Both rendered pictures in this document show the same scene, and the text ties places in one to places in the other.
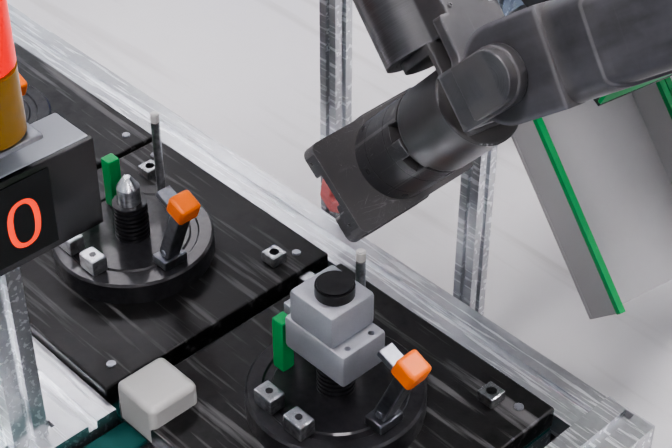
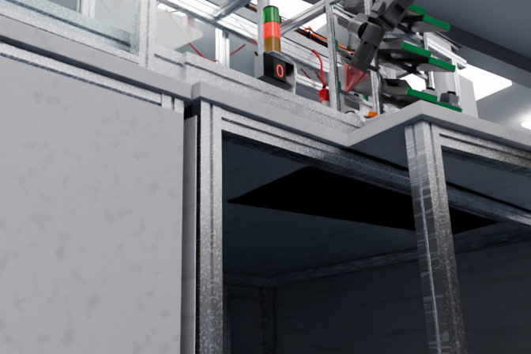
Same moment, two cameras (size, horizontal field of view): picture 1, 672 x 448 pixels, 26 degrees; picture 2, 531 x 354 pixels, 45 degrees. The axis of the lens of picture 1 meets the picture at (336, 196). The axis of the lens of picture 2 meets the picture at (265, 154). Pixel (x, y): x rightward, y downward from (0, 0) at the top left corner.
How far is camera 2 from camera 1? 1.71 m
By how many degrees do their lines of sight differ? 58
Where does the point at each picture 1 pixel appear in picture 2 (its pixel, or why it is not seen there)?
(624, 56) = not seen: outside the picture
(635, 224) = not seen: hidden behind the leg
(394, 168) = (362, 47)
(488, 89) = (378, 5)
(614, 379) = not seen: hidden behind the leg
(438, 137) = (370, 29)
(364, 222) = (357, 58)
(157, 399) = not seen: hidden behind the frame
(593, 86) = not seen: outside the picture
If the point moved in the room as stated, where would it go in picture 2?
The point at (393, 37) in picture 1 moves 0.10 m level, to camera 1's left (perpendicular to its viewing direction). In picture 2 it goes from (358, 24) to (324, 24)
